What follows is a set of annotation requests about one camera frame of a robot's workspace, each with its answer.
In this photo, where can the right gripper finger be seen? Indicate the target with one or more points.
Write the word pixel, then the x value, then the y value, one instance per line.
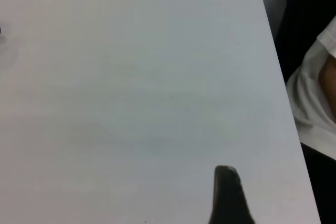
pixel 228 200

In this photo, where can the bare forearm of person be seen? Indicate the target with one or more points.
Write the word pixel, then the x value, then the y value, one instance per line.
pixel 329 87

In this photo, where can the white shirt of person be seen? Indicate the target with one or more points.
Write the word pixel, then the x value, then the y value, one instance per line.
pixel 307 98

